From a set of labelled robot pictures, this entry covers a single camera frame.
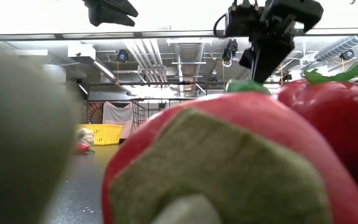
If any white round column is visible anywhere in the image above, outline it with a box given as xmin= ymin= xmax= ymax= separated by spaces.
xmin=40 ymin=64 xmax=67 ymax=94

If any black rig frame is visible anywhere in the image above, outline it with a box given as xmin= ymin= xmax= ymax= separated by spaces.
xmin=0 ymin=27 xmax=358 ymax=41

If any black ceiling speaker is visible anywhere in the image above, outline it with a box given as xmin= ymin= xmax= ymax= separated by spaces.
xmin=340 ymin=49 xmax=356 ymax=62
xmin=116 ymin=49 xmax=129 ymax=63

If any blurred olive grey object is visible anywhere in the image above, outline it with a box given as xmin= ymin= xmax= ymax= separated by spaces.
xmin=0 ymin=54 xmax=82 ymax=224

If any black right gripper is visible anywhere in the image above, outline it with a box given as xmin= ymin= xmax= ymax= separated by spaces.
xmin=225 ymin=0 xmax=324 ymax=84

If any red round wall decoration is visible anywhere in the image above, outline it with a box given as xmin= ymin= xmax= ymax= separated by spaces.
xmin=85 ymin=101 xmax=104 ymax=124

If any white ceiling unit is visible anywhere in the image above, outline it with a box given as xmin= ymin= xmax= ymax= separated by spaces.
xmin=67 ymin=42 xmax=96 ymax=63

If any long red pepper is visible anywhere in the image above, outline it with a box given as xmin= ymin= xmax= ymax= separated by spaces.
xmin=101 ymin=91 xmax=358 ymax=224

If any whitish knobbly vegetable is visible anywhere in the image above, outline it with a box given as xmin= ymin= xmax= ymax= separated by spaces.
xmin=75 ymin=127 xmax=95 ymax=147

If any spiral silver ceiling duct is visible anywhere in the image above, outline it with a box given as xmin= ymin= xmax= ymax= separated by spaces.
xmin=314 ymin=35 xmax=358 ymax=62

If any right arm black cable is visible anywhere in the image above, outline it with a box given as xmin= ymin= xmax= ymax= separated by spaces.
xmin=213 ymin=12 xmax=229 ymax=38

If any green bell pepper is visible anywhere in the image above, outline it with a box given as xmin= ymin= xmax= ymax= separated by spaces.
xmin=224 ymin=79 xmax=272 ymax=96

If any metal wire basket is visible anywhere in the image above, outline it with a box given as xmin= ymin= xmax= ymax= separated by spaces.
xmin=129 ymin=98 xmax=202 ymax=134

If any yellow plastic basket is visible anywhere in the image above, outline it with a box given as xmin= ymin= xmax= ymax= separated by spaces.
xmin=76 ymin=123 xmax=124 ymax=146

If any small red vegetable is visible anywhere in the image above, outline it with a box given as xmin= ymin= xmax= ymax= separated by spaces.
xmin=75 ymin=142 xmax=95 ymax=155

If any black hanging ceiling device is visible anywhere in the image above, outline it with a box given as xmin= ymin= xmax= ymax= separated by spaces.
xmin=221 ymin=39 xmax=239 ymax=63

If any white hanging cloth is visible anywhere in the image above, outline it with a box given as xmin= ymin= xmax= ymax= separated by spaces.
xmin=103 ymin=101 xmax=135 ymax=139

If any red tomato with green calyx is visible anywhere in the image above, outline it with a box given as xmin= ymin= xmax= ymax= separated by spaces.
xmin=272 ymin=55 xmax=358 ymax=200

